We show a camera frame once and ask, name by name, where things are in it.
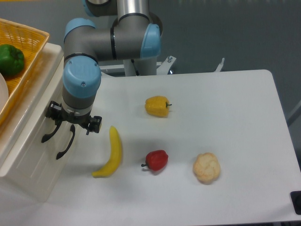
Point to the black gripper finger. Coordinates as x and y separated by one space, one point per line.
94 125
54 111

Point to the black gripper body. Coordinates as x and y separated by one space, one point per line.
75 116

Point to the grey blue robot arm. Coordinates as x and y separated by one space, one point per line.
135 37

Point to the white drawer cabinet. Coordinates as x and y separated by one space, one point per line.
50 58

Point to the yellow banana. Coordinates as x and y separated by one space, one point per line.
115 157

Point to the white plate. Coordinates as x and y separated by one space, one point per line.
4 94

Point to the yellow bell pepper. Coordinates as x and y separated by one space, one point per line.
157 106

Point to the green bell pepper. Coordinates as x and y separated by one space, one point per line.
11 60

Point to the red bell pepper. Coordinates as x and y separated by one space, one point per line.
156 160

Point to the yellow wicker basket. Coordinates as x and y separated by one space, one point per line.
20 48

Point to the beige bread roll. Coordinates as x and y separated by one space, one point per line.
206 168

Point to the black corner object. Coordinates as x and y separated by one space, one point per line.
296 200

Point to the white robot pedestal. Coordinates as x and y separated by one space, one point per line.
140 67

